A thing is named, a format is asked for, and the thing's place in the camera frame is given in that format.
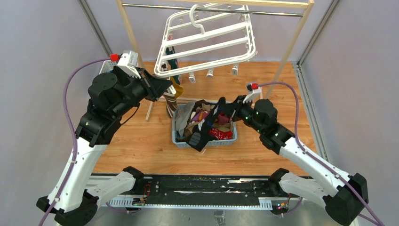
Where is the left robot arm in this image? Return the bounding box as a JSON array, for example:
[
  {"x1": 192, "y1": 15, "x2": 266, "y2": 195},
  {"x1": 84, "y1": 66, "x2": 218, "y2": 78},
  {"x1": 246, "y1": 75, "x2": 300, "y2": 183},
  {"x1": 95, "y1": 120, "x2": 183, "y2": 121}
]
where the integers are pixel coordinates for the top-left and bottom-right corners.
[{"x1": 36, "y1": 66, "x2": 173, "y2": 226}]

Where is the green reindeer sock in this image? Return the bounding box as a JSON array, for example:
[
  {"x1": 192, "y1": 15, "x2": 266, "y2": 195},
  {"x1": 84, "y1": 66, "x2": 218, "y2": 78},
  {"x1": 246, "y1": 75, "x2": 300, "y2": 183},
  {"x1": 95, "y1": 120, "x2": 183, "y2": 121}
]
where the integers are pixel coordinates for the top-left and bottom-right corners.
[{"x1": 166, "y1": 47, "x2": 181, "y2": 85}]

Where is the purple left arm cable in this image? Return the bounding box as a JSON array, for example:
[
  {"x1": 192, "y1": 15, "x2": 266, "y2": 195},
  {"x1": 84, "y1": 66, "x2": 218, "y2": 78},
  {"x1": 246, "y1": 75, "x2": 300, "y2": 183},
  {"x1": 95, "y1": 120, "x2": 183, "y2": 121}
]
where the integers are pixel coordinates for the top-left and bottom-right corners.
[{"x1": 38, "y1": 54, "x2": 120, "y2": 226}]

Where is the grey sock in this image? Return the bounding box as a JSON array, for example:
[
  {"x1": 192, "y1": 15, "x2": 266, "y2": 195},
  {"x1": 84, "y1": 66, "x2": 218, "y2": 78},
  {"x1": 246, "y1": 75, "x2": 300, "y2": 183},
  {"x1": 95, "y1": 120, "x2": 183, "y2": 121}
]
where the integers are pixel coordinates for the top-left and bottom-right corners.
[{"x1": 175, "y1": 102, "x2": 196, "y2": 136}]

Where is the mustard yellow sock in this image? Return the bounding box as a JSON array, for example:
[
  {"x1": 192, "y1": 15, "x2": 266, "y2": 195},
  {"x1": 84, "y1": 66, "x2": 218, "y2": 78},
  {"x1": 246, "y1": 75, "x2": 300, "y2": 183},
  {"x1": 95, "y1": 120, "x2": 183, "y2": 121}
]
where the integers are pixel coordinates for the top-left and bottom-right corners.
[{"x1": 171, "y1": 77, "x2": 184, "y2": 98}]

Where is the white plastic clip hanger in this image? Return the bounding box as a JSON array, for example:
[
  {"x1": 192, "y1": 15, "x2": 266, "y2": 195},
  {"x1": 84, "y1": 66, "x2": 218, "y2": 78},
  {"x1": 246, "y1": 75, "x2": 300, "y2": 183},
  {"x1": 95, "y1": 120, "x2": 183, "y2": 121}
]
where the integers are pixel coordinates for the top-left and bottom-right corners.
[{"x1": 154, "y1": 3, "x2": 257, "y2": 78}]

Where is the blue plastic sock basket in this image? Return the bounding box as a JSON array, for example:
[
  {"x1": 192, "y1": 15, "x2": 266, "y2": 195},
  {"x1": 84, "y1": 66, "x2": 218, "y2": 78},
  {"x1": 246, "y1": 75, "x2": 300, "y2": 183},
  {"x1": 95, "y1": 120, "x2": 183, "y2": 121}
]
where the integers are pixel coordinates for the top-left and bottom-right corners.
[{"x1": 172, "y1": 98, "x2": 238, "y2": 152}]

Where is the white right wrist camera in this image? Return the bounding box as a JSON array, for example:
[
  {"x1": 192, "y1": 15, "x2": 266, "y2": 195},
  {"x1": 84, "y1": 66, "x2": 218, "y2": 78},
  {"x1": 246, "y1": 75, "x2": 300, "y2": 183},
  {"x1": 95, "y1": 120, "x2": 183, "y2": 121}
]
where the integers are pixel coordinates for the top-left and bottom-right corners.
[{"x1": 243, "y1": 82, "x2": 262, "y2": 103}]

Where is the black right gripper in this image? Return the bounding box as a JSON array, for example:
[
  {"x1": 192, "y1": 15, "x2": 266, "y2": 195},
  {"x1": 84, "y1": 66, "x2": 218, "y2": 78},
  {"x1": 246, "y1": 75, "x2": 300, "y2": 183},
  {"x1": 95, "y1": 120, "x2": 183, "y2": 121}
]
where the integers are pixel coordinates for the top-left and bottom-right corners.
[{"x1": 220, "y1": 94, "x2": 264, "y2": 134}]

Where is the wooden clothes rack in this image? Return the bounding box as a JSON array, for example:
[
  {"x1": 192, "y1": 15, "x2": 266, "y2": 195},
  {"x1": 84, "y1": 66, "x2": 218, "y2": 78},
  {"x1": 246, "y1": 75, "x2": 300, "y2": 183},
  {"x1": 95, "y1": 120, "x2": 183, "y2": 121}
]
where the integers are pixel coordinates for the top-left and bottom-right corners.
[{"x1": 115, "y1": 0, "x2": 315, "y2": 122}]

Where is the red white patterned sock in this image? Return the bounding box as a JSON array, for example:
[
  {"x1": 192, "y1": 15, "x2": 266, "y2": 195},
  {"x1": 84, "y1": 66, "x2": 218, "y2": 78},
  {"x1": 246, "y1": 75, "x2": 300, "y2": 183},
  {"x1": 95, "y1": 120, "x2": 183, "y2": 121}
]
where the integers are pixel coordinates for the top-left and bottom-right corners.
[{"x1": 209, "y1": 128, "x2": 233, "y2": 140}]

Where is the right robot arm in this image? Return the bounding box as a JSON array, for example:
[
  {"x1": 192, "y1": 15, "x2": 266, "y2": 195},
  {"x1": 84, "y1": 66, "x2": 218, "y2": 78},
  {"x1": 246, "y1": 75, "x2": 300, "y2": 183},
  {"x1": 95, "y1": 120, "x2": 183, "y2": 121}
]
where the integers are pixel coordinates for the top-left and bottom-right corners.
[{"x1": 221, "y1": 96, "x2": 368, "y2": 226}]

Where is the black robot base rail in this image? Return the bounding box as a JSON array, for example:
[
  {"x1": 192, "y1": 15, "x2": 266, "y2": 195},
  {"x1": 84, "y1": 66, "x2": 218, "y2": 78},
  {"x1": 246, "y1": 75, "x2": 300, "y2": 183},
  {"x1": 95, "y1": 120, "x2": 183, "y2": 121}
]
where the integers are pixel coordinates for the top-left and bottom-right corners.
[{"x1": 87, "y1": 173, "x2": 351, "y2": 216}]

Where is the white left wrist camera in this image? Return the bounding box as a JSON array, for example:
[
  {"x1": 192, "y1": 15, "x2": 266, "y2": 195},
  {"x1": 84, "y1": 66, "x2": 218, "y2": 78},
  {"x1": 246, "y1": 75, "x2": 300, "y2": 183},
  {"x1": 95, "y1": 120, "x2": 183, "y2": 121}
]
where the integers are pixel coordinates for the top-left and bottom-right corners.
[{"x1": 117, "y1": 50, "x2": 141, "y2": 78}]

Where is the brown white striped sock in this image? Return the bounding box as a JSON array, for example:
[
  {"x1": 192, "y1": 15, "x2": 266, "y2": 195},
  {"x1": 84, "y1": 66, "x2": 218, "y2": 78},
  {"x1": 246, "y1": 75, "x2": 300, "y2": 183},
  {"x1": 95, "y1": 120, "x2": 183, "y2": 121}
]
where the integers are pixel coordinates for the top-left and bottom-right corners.
[{"x1": 163, "y1": 92, "x2": 178, "y2": 118}]

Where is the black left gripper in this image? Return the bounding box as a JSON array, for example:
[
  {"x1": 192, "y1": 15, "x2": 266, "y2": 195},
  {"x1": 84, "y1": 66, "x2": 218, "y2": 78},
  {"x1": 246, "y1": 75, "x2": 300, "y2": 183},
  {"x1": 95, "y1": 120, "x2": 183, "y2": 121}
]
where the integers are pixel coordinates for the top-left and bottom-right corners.
[{"x1": 112, "y1": 67, "x2": 173, "y2": 118}]

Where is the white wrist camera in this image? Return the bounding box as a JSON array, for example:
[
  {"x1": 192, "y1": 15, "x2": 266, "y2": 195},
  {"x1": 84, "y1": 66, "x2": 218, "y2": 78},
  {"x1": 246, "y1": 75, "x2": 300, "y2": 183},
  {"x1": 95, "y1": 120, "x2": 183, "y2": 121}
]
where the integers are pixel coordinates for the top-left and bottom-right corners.
[
  {"x1": 243, "y1": 82, "x2": 262, "y2": 103},
  {"x1": 117, "y1": 50, "x2": 141, "y2": 78}
]

